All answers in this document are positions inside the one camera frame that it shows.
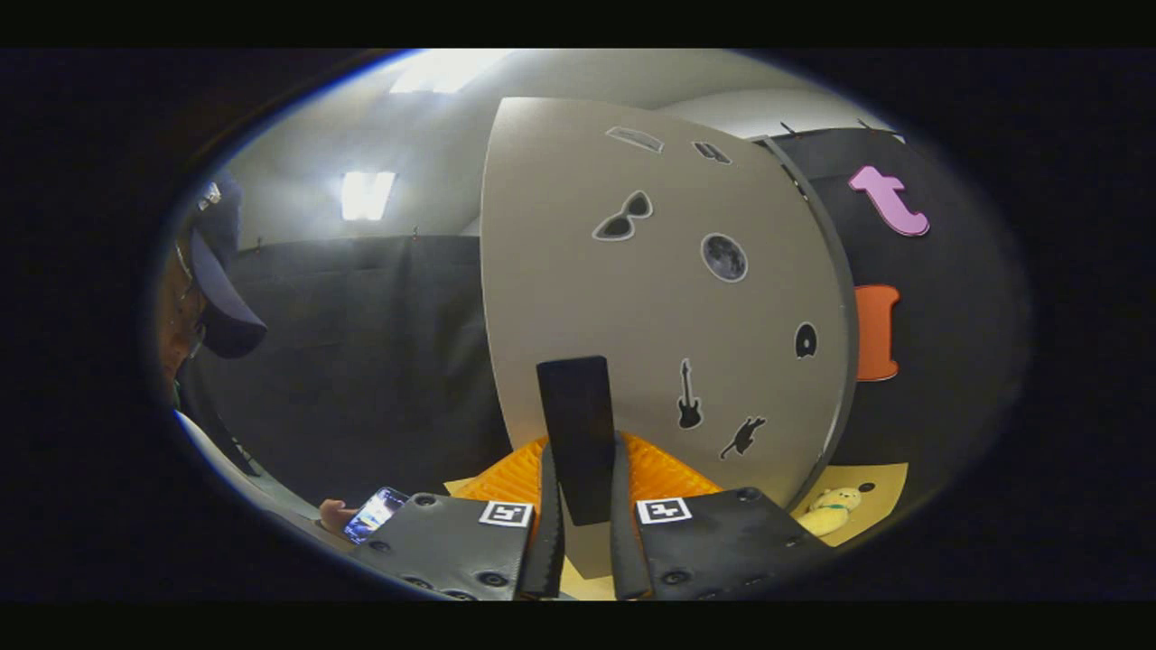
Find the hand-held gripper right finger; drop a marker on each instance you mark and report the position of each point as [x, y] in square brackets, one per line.
[628, 551]

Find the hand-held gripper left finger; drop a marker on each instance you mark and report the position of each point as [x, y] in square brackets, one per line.
[546, 542]

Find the smartphone with lit screen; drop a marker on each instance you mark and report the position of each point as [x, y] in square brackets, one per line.
[375, 515]

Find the yellow plush toy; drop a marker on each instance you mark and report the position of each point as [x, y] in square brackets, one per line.
[829, 510]

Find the black backdrop cloth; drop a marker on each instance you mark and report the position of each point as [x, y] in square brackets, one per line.
[361, 361]

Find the grey cabinet body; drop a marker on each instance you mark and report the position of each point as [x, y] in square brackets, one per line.
[847, 271]

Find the ceiling light panel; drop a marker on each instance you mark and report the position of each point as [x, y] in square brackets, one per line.
[368, 195]
[447, 70]

